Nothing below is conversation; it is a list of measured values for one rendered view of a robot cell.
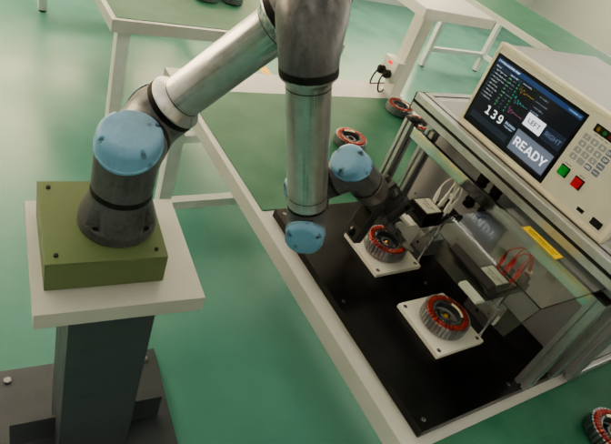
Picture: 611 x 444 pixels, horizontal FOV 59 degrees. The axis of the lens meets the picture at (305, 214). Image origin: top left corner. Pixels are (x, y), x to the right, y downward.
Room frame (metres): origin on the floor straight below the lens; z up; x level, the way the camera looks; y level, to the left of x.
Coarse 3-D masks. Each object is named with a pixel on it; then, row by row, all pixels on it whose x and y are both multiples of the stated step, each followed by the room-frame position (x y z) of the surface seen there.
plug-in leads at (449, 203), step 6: (456, 186) 1.24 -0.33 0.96; (438, 192) 1.22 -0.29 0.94; (456, 192) 1.20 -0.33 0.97; (444, 198) 1.20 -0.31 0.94; (450, 198) 1.25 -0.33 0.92; (456, 198) 1.21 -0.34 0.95; (438, 204) 1.20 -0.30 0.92; (444, 204) 1.23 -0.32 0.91; (450, 204) 1.19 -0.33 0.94; (444, 210) 1.18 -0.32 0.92; (450, 210) 1.20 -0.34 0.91; (444, 216) 1.18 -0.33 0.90
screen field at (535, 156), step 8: (520, 136) 1.14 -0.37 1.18; (528, 136) 1.13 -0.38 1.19; (512, 144) 1.15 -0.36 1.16; (520, 144) 1.14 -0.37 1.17; (528, 144) 1.12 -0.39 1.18; (536, 144) 1.11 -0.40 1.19; (520, 152) 1.13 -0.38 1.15; (528, 152) 1.12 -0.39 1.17; (536, 152) 1.10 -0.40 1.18; (544, 152) 1.09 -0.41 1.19; (528, 160) 1.11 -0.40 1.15; (536, 160) 1.10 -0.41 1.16; (544, 160) 1.09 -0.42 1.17; (536, 168) 1.09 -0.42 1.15; (544, 168) 1.08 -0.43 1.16
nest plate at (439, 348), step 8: (400, 304) 0.94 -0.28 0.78; (408, 304) 0.95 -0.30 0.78; (416, 304) 0.96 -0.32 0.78; (408, 312) 0.93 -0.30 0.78; (416, 312) 0.94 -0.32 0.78; (408, 320) 0.91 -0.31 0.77; (416, 320) 0.91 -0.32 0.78; (416, 328) 0.89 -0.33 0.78; (424, 328) 0.89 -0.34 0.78; (472, 328) 0.96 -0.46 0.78; (424, 336) 0.87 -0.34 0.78; (432, 336) 0.88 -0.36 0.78; (464, 336) 0.92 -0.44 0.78; (472, 336) 0.93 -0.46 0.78; (432, 344) 0.86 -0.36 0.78; (440, 344) 0.87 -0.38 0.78; (448, 344) 0.88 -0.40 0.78; (456, 344) 0.89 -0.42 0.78; (464, 344) 0.90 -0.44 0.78; (472, 344) 0.91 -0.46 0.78; (432, 352) 0.84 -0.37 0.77; (440, 352) 0.84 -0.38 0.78; (448, 352) 0.85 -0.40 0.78
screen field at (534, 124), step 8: (528, 120) 1.15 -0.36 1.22; (536, 120) 1.13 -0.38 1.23; (528, 128) 1.14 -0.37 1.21; (536, 128) 1.13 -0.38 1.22; (544, 128) 1.12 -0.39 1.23; (544, 136) 1.11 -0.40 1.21; (552, 136) 1.10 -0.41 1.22; (560, 136) 1.09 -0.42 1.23; (552, 144) 1.09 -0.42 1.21; (560, 144) 1.08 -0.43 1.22
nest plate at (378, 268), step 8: (360, 248) 1.08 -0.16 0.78; (360, 256) 1.06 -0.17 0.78; (368, 256) 1.06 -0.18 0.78; (408, 256) 1.13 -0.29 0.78; (368, 264) 1.04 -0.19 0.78; (376, 264) 1.05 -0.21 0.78; (384, 264) 1.06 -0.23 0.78; (392, 264) 1.07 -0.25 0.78; (400, 264) 1.08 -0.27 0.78; (408, 264) 1.10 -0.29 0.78; (416, 264) 1.11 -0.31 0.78; (376, 272) 1.02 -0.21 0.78; (384, 272) 1.03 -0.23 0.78; (392, 272) 1.05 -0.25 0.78; (400, 272) 1.07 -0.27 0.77
